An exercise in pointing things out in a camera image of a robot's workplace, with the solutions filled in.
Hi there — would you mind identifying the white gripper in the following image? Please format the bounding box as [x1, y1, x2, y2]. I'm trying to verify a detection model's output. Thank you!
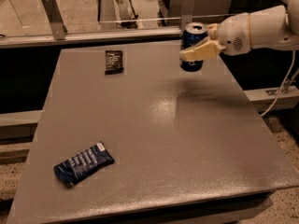
[179, 13, 251, 62]

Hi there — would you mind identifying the blue pepsi can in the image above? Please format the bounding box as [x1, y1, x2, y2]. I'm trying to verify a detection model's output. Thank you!
[180, 22, 208, 72]

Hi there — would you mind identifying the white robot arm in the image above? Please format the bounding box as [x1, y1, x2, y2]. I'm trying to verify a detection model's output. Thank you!
[179, 0, 299, 62]

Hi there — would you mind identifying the black snack bar wrapper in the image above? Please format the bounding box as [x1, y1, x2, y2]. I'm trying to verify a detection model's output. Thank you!
[105, 50, 124, 75]

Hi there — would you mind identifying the blue snack bar wrapper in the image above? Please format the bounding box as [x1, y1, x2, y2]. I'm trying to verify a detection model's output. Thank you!
[53, 142, 115, 187]

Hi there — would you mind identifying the metal guard rail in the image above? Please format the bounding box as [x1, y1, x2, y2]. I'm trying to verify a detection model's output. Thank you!
[0, 27, 181, 49]

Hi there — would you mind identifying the right metal rail bracket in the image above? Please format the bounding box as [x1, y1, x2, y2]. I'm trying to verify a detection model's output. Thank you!
[180, 0, 195, 29]

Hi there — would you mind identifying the metal rail bracket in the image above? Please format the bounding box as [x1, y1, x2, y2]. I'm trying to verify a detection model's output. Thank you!
[41, 0, 67, 40]
[180, 0, 195, 29]

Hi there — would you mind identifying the white cable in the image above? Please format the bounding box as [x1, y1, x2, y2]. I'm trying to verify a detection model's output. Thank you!
[260, 49, 297, 119]

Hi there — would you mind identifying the left metal rail bracket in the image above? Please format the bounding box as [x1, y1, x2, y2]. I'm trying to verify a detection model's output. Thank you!
[41, 0, 67, 40]

